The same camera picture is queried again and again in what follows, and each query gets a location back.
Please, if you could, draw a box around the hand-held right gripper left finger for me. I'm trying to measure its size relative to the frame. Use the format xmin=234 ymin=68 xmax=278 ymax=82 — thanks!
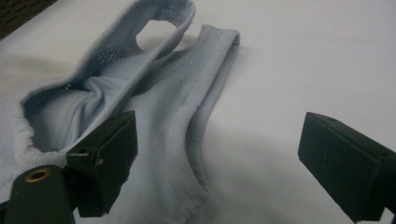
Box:
xmin=65 ymin=110 xmax=139 ymax=218

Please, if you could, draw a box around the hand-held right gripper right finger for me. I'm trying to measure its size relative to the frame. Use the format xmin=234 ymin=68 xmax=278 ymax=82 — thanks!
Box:
xmin=297 ymin=111 xmax=396 ymax=224

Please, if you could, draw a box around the light blue tank top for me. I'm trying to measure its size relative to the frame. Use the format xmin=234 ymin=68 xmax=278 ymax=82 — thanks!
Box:
xmin=0 ymin=0 xmax=241 ymax=224

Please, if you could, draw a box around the brown woven basket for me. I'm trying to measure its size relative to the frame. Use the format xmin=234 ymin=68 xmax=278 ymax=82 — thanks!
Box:
xmin=0 ymin=0 xmax=59 ymax=40

